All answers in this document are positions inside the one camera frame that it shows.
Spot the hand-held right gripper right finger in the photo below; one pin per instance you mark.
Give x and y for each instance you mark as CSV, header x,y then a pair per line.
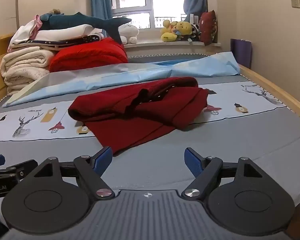
x,y
193,162

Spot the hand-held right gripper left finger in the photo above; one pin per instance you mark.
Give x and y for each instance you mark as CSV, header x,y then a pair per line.
x,y
103,161

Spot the dark red knit sweater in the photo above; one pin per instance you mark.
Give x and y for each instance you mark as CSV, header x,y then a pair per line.
x,y
140,115

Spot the grey printed bed sheet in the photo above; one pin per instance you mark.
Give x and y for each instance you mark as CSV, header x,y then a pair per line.
x,y
240,142

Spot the light blue duvet cover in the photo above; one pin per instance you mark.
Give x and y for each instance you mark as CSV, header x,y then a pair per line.
x,y
90,80

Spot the cream folded blanket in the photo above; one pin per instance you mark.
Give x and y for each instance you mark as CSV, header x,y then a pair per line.
x,y
22,65

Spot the red folded blanket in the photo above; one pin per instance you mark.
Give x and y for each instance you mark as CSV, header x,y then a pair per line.
x,y
90,55

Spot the purple bag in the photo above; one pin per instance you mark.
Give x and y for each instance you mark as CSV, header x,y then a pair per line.
x,y
241,52

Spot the dark blue starry folded cloth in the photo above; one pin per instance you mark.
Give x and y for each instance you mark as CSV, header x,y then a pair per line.
x,y
90,38

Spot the windowsill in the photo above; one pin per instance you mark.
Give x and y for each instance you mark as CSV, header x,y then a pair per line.
x,y
150,45

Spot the black and white plush toy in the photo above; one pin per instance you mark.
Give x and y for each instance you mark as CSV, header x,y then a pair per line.
x,y
196,31

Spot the yellow duck plush toy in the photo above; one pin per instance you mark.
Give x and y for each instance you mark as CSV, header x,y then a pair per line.
x,y
168,33

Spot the yellow bear plush toy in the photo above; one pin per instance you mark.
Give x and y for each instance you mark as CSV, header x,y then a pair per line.
x,y
184,28

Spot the white folded blanket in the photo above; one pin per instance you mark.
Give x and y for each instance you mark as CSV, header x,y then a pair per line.
x,y
65,31

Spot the dark red cushion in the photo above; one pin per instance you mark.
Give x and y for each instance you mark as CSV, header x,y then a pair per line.
x,y
208,27

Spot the pink cloth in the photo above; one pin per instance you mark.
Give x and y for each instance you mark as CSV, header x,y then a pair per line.
x,y
38,22

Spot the teal shark plush toy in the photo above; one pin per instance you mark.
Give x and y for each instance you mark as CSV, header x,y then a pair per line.
x,y
65,20

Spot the window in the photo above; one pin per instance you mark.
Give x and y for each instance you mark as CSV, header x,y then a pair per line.
x,y
140,2

